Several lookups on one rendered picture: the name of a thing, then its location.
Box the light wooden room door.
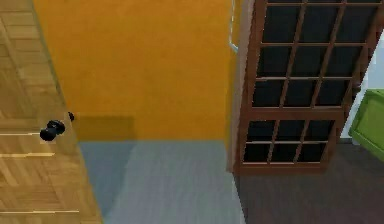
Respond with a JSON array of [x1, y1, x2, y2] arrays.
[[0, 0, 104, 224]]

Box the black round door knob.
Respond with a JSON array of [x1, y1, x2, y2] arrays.
[[39, 111, 76, 142]]

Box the brown wooden lattice shelf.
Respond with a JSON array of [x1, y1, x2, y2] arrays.
[[233, 0, 384, 175]]

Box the green box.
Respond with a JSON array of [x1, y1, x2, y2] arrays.
[[348, 88, 384, 163]]

